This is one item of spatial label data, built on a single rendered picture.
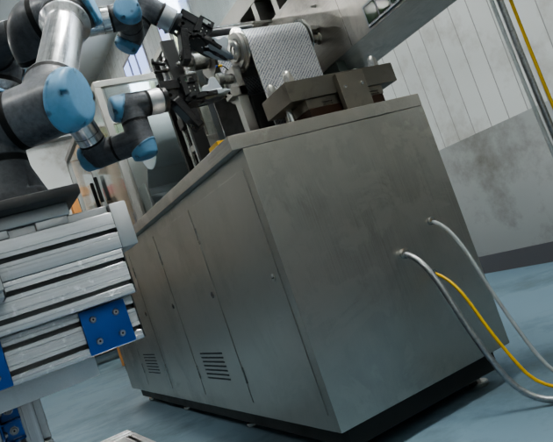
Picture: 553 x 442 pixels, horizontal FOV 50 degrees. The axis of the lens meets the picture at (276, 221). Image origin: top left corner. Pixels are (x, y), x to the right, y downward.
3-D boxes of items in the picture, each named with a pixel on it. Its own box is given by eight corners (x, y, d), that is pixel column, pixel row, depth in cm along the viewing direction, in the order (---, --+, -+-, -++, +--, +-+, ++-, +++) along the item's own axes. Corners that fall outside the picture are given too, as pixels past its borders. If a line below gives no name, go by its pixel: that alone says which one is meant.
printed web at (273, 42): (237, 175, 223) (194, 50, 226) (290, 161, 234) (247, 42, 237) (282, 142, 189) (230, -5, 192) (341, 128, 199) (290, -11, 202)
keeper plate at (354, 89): (344, 110, 177) (332, 76, 177) (370, 105, 181) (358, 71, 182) (348, 108, 175) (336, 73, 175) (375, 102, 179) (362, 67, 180)
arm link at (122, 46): (109, 34, 175) (125, 3, 177) (113, 49, 186) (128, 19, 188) (134, 46, 176) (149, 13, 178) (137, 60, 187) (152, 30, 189)
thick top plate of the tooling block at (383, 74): (268, 121, 184) (262, 103, 184) (369, 99, 202) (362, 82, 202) (290, 102, 169) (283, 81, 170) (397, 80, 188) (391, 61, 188)
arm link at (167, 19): (160, 18, 183) (154, 32, 190) (173, 26, 184) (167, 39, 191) (168, -1, 185) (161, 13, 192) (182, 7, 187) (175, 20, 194)
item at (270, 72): (273, 117, 190) (254, 63, 191) (333, 104, 201) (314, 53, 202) (274, 117, 189) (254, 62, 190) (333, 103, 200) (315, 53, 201)
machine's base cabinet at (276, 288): (136, 403, 371) (93, 273, 376) (227, 365, 400) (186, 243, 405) (353, 474, 148) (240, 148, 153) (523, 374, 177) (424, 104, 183)
